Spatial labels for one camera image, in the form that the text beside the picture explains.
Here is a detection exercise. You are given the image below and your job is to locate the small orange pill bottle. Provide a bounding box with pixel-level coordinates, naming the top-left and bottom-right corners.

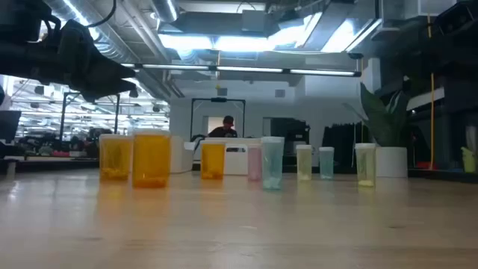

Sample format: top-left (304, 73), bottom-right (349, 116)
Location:
top-left (200, 140), bottom-right (226, 181)

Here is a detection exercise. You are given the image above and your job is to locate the black curtain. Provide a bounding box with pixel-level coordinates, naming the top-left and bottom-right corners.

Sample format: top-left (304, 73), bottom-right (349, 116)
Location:
top-left (321, 122), bottom-right (364, 168)

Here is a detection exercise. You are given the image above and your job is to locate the black machine on stand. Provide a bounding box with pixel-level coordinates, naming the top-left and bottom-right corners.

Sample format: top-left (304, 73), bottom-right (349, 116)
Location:
top-left (270, 118), bottom-right (311, 167)

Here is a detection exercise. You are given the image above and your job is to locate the black monitor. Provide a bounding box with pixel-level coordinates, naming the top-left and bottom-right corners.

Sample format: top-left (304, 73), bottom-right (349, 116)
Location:
top-left (0, 110), bottom-right (22, 144)

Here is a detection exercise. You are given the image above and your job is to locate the long hanging light bar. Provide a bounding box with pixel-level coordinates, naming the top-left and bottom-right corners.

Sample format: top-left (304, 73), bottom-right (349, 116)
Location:
top-left (121, 62), bottom-right (362, 78)

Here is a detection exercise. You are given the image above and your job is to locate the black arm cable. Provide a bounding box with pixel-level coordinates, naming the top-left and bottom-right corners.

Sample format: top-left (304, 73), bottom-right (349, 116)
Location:
top-left (87, 0), bottom-right (118, 28)

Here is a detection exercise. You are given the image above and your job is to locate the round silver air duct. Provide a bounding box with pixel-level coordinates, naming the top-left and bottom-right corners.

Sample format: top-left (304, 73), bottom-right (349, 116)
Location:
top-left (150, 0), bottom-right (179, 23)

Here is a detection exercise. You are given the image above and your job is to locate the wide white plastic bin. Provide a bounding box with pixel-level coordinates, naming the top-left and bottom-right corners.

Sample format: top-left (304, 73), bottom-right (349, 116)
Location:
top-left (203, 137), bottom-right (264, 176)

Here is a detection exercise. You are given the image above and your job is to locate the person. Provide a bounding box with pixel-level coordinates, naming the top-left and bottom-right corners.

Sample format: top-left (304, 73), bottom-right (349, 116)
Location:
top-left (208, 115), bottom-right (238, 138)

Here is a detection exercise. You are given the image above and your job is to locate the black metal frame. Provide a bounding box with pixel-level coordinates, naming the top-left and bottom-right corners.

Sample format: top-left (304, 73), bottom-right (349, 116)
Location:
top-left (58, 91), bottom-right (121, 145)
top-left (190, 97), bottom-right (246, 140)

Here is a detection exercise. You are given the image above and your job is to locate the orange pill bottle white cap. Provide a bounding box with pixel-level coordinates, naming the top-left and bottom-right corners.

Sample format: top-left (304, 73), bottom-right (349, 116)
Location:
top-left (99, 134), bottom-right (134, 183)

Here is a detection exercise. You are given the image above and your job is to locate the pink pill bottle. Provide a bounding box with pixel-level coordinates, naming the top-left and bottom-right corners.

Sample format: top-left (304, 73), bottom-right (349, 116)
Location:
top-left (247, 144), bottom-right (263, 182)

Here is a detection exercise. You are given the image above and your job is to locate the green leafy plant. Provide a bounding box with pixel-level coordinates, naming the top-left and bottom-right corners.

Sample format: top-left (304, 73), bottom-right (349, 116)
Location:
top-left (342, 82), bottom-right (412, 148)

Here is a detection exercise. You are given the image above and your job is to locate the green spray bottle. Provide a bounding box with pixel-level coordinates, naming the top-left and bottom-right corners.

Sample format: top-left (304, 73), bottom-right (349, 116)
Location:
top-left (460, 146), bottom-right (477, 174)

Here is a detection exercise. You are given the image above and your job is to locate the narrow white plastic bin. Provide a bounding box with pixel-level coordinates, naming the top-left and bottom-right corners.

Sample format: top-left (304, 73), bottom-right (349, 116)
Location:
top-left (170, 135), bottom-right (196, 174)

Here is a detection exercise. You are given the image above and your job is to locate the white plant pot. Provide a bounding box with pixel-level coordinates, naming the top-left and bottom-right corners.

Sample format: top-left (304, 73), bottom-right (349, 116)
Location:
top-left (374, 146), bottom-right (409, 179)

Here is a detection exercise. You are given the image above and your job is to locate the small teal pill bottle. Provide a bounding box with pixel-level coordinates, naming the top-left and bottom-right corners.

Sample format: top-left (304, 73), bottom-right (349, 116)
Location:
top-left (318, 146), bottom-right (335, 180)

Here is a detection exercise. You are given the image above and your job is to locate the small yellow-green pill bottle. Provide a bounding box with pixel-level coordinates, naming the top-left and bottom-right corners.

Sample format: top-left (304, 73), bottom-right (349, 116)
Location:
top-left (296, 144), bottom-right (313, 182)

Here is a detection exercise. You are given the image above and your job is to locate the tall yellow-green pill bottle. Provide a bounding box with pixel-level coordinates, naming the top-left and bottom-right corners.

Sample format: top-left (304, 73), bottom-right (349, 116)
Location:
top-left (354, 143), bottom-right (376, 188)

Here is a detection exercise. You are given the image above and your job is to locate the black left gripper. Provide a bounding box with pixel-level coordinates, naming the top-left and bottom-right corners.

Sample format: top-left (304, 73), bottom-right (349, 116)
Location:
top-left (55, 19), bottom-right (138, 104)

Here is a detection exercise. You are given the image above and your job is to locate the large teal pill bottle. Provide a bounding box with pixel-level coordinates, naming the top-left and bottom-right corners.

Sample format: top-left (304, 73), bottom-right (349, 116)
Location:
top-left (261, 136), bottom-right (285, 191)

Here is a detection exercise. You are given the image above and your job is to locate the large orange pill bottle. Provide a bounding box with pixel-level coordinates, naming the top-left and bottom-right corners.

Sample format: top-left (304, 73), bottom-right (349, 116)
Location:
top-left (131, 129), bottom-right (172, 189)

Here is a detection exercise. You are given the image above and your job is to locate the yellow hanging cable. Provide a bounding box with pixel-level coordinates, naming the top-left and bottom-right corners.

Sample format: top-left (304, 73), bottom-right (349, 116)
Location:
top-left (426, 13), bottom-right (436, 171)

